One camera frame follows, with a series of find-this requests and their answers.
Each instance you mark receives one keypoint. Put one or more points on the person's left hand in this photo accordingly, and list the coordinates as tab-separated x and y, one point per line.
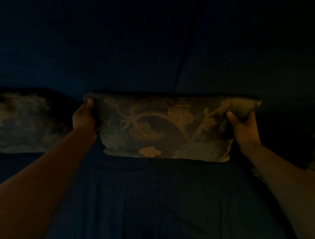
85	119

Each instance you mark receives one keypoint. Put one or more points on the person's right hand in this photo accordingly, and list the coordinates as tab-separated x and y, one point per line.
246	133

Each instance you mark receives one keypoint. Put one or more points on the dark leaf-patterned cushion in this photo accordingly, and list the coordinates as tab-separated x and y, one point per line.
27	123
167	128

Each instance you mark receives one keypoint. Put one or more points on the dark blue sofa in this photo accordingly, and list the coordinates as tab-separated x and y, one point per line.
157	44

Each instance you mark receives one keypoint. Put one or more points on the person's right forearm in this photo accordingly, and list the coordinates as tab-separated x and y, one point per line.
288	187

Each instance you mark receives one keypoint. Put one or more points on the person's left forearm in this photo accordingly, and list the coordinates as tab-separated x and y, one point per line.
37	187

